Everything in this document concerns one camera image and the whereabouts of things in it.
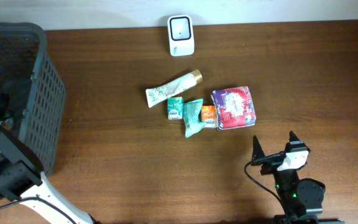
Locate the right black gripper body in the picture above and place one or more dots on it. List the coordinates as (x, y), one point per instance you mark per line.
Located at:
(270, 165)

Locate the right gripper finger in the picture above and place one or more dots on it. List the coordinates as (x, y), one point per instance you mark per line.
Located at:
(293, 138)
(257, 151)

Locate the red purple tissue pack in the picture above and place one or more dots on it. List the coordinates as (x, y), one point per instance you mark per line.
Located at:
(234, 108)

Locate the orange pocket tissue pack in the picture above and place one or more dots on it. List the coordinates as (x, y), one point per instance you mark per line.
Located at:
(209, 117)

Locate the teal wet wipes pouch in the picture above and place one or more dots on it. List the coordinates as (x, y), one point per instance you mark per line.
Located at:
(191, 117)

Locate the teal pocket tissue pack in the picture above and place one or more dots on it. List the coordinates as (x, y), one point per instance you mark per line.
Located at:
(175, 108)

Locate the white bamboo print tube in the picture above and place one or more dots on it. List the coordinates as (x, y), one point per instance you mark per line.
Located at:
(161, 93)

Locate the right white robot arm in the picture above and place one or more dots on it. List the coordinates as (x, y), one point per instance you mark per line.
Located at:
(301, 199)

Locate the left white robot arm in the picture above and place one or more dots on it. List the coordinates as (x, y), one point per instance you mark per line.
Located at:
(23, 181)

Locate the white barcode scanner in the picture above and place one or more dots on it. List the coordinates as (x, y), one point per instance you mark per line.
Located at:
(181, 36)

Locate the grey plastic mesh basket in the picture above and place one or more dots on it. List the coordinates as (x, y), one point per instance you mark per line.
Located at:
(36, 91)

